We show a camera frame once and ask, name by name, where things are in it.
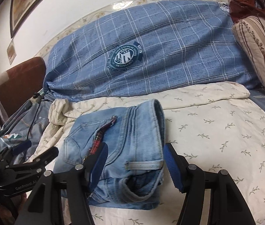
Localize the blue denim jeans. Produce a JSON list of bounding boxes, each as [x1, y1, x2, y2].
[[54, 99, 165, 210]]

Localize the person's left hand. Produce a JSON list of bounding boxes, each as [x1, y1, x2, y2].
[[0, 193, 27, 225]]

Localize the brown headboard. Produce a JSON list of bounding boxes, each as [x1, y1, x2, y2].
[[0, 57, 45, 117]]

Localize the cream leaf-print quilt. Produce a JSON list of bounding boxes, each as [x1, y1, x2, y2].
[[34, 82, 265, 224]]

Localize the dark red cloth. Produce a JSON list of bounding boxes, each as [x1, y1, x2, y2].
[[228, 0, 265, 23]]

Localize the small wall poster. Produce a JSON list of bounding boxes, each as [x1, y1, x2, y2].
[[7, 40, 17, 65]]

